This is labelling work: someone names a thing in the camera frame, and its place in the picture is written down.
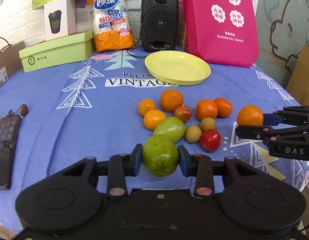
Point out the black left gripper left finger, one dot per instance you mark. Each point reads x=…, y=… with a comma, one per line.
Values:
x=121, y=166

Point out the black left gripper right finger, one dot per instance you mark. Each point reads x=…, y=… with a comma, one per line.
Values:
x=200, y=167

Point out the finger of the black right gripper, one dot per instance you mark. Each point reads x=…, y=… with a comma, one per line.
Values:
x=291, y=115
x=300, y=133

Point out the red tomato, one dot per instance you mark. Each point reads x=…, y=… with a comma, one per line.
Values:
x=210, y=140

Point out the rough green guava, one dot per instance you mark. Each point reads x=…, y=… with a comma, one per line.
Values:
x=160, y=155

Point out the smooth green tomato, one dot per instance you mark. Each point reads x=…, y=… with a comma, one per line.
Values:
x=171, y=127

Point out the red apple-like fruit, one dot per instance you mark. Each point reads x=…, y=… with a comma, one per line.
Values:
x=183, y=113

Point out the yellow-orange tangerine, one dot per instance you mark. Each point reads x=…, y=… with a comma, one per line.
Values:
x=152, y=118

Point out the small orange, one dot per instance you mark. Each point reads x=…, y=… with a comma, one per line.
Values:
x=146, y=105

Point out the large orange back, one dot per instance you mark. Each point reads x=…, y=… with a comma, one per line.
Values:
x=170, y=99

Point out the yellow plastic plate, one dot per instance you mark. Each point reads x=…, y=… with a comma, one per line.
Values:
x=177, y=67

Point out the brown cardboard right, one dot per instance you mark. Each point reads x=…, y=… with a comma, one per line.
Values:
x=298, y=85

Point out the blue printed tablecloth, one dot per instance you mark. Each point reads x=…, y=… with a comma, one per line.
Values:
x=90, y=108

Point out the pink tote bag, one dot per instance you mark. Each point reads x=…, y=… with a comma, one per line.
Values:
x=222, y=31

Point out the dried red date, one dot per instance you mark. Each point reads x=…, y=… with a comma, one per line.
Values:
x=22, y=111

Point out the black smartphone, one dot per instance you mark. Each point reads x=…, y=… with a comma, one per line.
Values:
x=9, y=128

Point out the light green shoe box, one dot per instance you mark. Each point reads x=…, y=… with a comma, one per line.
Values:
x=63, y=50

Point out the orange paper cup package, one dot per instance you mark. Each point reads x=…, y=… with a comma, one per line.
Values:
x=111, y=25

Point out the black speaker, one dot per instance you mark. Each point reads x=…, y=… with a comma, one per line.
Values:
x=159, y=24

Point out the brown cardboard box left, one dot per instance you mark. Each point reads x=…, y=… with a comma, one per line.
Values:
x=10, y=62

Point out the white coffee cup box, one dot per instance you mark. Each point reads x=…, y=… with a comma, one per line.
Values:
x=59, y=19

